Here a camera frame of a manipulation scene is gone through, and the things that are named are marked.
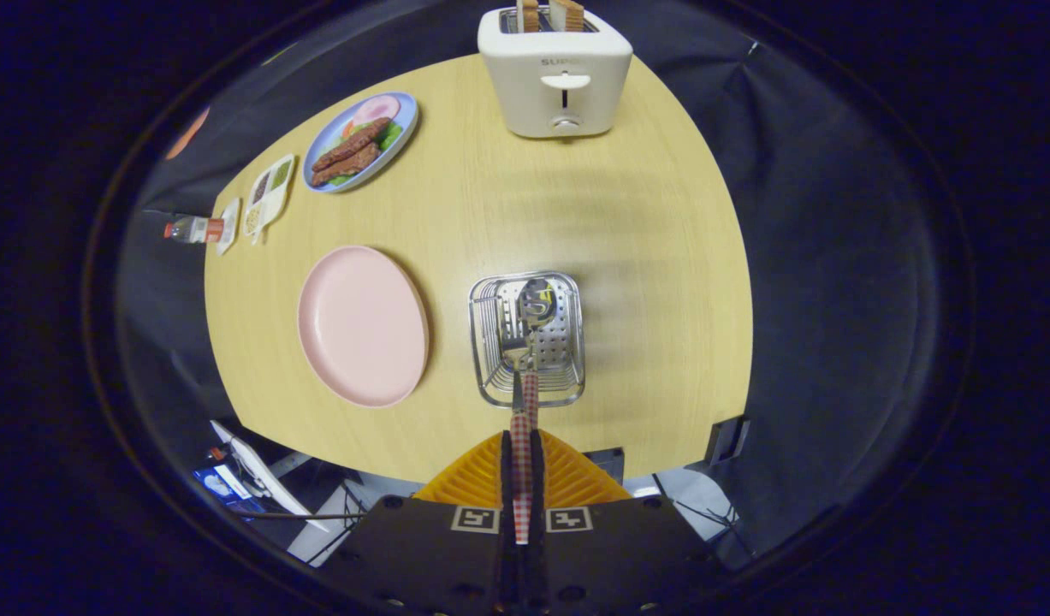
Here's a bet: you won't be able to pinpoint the pink ham slice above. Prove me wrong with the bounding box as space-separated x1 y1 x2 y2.
352 95 401 127

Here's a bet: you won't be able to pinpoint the pink plate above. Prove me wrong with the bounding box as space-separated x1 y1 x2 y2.
298 246 430 408

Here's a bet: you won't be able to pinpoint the black table clamp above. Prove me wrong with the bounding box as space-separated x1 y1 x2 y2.
704 417 750 467

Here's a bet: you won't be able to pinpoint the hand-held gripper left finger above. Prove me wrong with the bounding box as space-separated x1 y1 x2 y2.
319 430 517 616

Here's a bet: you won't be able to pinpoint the white square coaster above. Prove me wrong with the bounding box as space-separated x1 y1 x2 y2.
217 197 241 256

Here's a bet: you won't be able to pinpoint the white divided condiment tray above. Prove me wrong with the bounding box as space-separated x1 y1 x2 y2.
242 154 295 245

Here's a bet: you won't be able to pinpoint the blue plate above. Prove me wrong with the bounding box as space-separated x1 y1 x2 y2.
302 92 419 194

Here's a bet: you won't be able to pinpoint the white toaster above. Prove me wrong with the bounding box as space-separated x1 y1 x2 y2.
478 7 634 139

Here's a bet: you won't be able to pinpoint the spoon with red checked handle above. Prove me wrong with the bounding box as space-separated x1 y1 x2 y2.
519 278 558 429

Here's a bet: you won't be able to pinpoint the blue packet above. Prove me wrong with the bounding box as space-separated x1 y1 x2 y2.
193 466 264 517

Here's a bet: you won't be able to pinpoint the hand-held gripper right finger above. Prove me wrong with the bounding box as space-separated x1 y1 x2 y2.
531 429 733 616

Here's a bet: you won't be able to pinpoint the fork with red checked handle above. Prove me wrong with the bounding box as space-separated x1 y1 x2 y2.
499 295 536 546

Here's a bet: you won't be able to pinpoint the metal wire basket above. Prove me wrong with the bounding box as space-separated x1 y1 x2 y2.
468 271 586 409

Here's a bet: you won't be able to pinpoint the clear bottle with red cap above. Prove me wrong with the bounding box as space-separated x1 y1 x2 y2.
163 216 224 245

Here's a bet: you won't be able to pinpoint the brown sausage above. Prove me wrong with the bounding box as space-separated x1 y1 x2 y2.
312 117 391 172
311 143 380 187

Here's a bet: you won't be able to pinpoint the white slanted board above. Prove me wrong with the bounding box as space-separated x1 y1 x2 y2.
211 419 329 533

